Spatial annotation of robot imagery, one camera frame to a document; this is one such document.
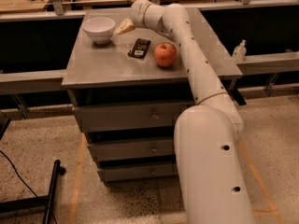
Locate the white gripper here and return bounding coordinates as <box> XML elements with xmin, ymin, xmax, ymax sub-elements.
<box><xmin>114</xmin><ymin>0</ymin><xmax>153</xmax><ymax>35</ymax></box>

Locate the white ceramic bowl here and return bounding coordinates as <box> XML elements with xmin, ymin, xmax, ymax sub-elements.
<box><xmin>82</xmin><ymin>17</ymin><xmax>115</xmax><ymax>44</ymax></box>

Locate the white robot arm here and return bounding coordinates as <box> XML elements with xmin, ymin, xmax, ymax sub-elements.
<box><xmin>120</xmin><ymin>0</ymin><xmax>256</xmax><ymax>224</ymax></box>

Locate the red apple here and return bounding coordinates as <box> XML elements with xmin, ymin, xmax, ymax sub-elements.
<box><xmin>154</xmin><ymin>43</ymin><xmax>177</xmax><ymax>68</ymax></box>

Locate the black snack bar wrapper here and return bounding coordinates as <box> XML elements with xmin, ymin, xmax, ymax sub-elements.
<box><xmin>128</xmin><ymin>38</ymin><xmax>150</xmax><ymax>59</ymax></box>

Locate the grey drawer cabinet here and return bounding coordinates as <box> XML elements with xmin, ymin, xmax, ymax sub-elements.
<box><xmin>61</xmin><ymin>7</ymin><xmax>243</xmax><ymax>184</ymax></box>

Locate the top grey drawer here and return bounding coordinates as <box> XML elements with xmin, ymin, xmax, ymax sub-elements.
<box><xmin>74</xmin><ymin>100</ymin><xmax>192</xmax><ymax>133</ymax></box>

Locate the grey drawer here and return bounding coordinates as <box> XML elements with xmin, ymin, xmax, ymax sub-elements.
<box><xmin>74</xmin><ymin>100</ymin><xmax>192</xmax><ymax>133</ymax></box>
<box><xmin>97</xmin><ymin>162</ymin><xmax>178</xmax><ymax>183</ymax></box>
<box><xmin>88</xmin><ymin>137</ymin><xmax>173</xmax><ymax>161</ymax></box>

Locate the clear sanitizer bottle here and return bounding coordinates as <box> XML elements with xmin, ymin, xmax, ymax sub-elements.
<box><xmin>232</xmin><ymin>40</ymin><xmax>247</xmax><ymax>63</ymax></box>

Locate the middle grey drawer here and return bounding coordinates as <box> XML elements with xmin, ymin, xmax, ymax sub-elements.
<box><xmin>88</xmin><ymin>137</ymin><xmax>173</xmax><ymax>161</ymax></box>

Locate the grey metal railing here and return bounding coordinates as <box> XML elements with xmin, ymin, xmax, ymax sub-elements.
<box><xmin>0</xmin><ymin>0</ymin><xmax>299</xmax><ymax>95</ymax></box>

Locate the bottom grey drawer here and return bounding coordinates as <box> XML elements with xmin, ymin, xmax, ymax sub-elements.
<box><xmin>97</xmin><ymin>162</ymin><xmax>178</xmax><ymax>183</ymax></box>

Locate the black metal stand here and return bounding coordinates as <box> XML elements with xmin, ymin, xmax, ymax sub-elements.
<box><xmin>0</xmin><ymin>160</ymin><xmax>66</xmax><ymax>224</ymax></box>

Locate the black cable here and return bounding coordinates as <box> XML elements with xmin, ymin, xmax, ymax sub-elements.
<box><xmin>0</xmin><ymin>149</ymin><xmax>59</xmax><ymax>224</ymax></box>

